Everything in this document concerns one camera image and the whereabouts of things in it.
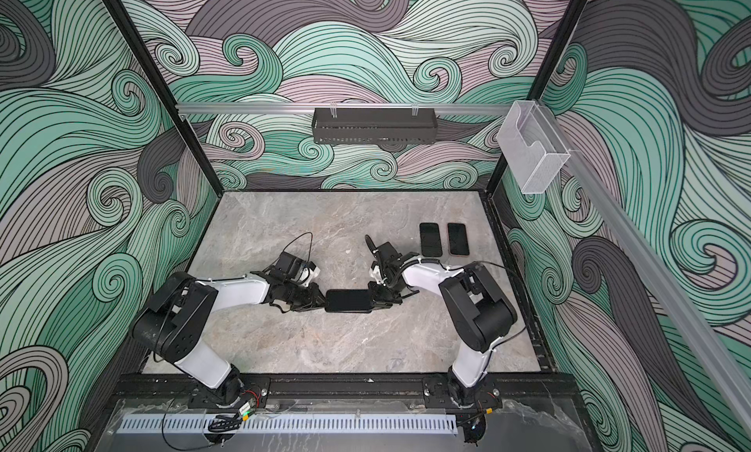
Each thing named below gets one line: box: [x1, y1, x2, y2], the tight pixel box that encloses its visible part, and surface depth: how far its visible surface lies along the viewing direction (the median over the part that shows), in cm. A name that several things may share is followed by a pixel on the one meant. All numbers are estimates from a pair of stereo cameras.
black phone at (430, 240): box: [419, 222, 443, 258], surface depth 109 cm
